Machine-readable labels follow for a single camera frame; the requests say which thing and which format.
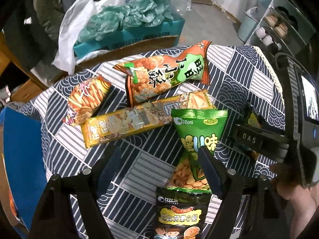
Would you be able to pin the long gold cracker package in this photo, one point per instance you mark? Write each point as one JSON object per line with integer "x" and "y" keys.
{"x": 141, "y": 118}

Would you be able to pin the navy white patterned tablecloth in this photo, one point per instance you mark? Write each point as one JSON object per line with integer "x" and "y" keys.
{"x": 238, "y": 75}

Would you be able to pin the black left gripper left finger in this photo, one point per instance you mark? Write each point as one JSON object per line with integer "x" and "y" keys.
{"x": 53, "y": 217}

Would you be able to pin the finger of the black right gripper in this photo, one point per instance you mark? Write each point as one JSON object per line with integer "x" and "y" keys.
{"x": 272, "y": 145}

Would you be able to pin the metal shoe rack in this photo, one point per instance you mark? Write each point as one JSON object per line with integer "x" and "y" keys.
{"x": 284, "y": 24}

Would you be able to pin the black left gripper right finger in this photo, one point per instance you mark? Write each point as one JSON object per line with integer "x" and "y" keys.
{"x": 265, "y": 217}

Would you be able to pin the orange stick snack bag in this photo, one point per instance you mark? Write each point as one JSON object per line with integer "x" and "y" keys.
{"x": 85, "y": 99}

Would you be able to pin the white plastic bag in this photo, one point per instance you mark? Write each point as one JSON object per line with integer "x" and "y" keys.
{"x": 75, "y": 19}

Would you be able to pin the black yellow snack bag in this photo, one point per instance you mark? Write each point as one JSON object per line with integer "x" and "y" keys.
{"x": 180, "y": 214}

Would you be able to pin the person's right hand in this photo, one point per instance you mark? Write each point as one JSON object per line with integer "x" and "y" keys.
{"x": 304, "y": 222}

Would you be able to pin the blue cardboard box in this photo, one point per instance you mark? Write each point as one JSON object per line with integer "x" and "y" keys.
{"x": 23, "y": 160}

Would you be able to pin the orange green rice cracker bag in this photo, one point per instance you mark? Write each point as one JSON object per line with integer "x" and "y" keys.
{"x": 151, "y": 76}

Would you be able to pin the green peanut snack bag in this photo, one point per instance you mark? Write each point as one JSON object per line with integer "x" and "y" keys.
{"x": 195, "y": 128}

